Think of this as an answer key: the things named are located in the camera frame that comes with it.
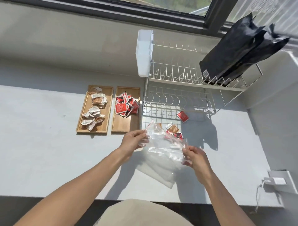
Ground white plastic cutlery holder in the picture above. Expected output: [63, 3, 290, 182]
[135, 29, 154, 77]

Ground black foil pouch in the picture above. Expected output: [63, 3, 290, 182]
[219, 23, 291, 87]
[199, 13, 266, 85]

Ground wooden tray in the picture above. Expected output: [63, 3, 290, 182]
[76, 85, 114, 136]
[111, 86, 141, 134]

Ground white charger cable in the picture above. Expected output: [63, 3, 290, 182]
[254, 183, 265, 213]

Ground white wire dish rack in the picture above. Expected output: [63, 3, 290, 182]
[142, 39, 263, 117]

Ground person's left forearm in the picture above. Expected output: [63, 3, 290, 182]
[14, 149, 131, 226]

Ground person's right hand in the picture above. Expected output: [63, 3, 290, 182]
[182, 146, 214, 181]

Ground clear plastic zip bag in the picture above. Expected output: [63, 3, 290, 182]
[136, 120, 188, 189]

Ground white charger plug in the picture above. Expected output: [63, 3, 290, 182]
[263, 177, 287, 186]

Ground person's right forearm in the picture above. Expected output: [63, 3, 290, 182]
[197, 171, 257, 226]

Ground pile of red packets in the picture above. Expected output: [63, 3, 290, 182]
[115, 92, 140, 117]

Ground white wall outlet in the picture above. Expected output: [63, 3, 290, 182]
[267, 170, 298, 194]

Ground pile of brown white packets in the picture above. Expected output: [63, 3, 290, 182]
[81, 87, 108, 132]

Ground person's beige clothing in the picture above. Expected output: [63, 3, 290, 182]
[93, 199, 194, 226]

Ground dark window frame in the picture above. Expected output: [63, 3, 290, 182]
[28, 0, 239, 36]

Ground person's left hand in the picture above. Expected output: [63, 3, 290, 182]
[119, 130, 150, 161]

